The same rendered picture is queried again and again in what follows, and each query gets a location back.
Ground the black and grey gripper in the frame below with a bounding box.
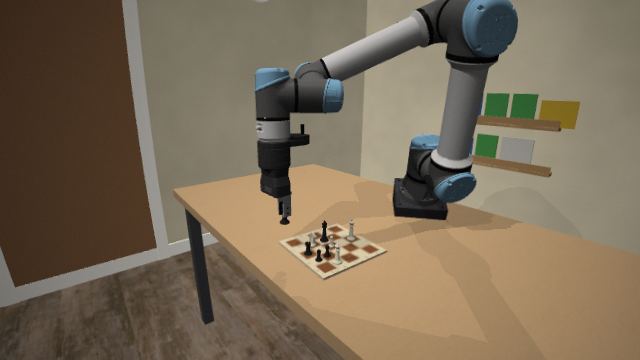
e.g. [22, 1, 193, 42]
[256, 121, 310, 218]

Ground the brown and cream chessboard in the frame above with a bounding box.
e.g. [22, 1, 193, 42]
[279, 224, 387, 280]

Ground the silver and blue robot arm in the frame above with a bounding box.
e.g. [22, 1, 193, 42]
[254, 0, 518, 206]

